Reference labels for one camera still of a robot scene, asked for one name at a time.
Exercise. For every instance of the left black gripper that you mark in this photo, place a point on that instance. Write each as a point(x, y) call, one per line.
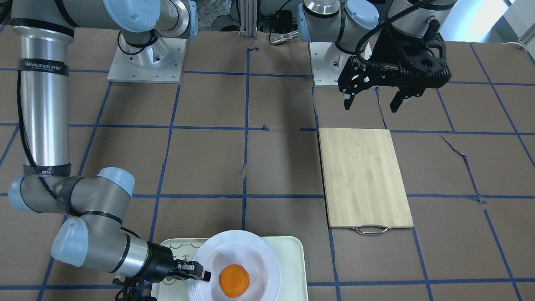
point(383, 51)

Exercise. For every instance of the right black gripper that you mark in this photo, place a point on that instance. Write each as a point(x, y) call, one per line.
point(160, 261)

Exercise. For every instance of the orange fruit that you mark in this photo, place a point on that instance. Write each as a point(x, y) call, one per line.
point(234, 280)

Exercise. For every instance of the white round plate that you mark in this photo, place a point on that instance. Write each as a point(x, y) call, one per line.
point(242, 248)

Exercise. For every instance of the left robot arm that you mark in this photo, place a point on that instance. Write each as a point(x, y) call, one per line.
point(354, 26)

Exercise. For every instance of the cream bear tray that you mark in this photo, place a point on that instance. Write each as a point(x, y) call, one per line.
point(289, 253)

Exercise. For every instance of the bamboo cutting board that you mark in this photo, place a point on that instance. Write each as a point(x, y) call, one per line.
point(362, 180)

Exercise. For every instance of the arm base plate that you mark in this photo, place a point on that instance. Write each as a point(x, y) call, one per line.
point(161, 62)
point(327, 62)

